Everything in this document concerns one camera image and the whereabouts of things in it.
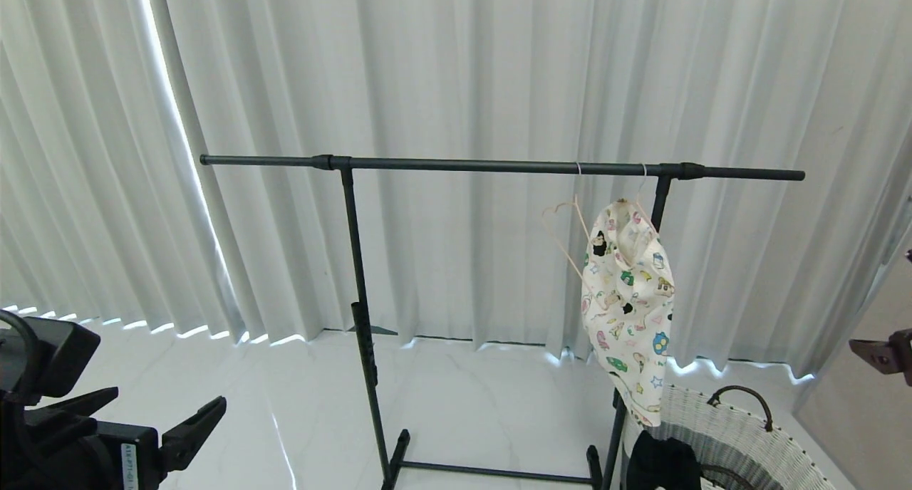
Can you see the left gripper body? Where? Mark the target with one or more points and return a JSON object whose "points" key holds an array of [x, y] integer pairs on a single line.
{"points": [[92, 454]]}

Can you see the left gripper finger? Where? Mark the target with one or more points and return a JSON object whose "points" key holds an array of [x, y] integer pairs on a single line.
{"points": [[85, 403], [192, 433]]}

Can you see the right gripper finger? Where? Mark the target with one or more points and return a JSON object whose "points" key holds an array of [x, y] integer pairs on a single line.
{"points": [[873, 355]]}

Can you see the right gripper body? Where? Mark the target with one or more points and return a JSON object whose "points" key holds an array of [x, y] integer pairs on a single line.
{"points": [[903, 358]]}

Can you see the black garment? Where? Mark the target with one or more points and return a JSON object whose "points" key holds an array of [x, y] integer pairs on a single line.
{"points": [[662, 465]]}

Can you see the cream printed garment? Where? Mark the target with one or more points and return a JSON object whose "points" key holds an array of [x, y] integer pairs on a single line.
{"points": [[627, 312]]}

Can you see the pink clothes hanger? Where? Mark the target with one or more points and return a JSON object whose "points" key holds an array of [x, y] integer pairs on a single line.
{"points": [[643, 184], [563, 251]]}

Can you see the white laundry basket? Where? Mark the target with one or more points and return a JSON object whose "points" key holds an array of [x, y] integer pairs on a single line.
{"points": [[734, 433]]}

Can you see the black clothes rack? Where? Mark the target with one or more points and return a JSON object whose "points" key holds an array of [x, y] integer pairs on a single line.
{"points": [[499, 165]]}

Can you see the white curtain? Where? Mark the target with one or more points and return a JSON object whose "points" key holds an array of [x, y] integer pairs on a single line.
{"points": [[456, 70]]}

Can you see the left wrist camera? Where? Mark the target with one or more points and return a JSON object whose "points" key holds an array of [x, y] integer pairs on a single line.
{"points": [[57, 355]]}

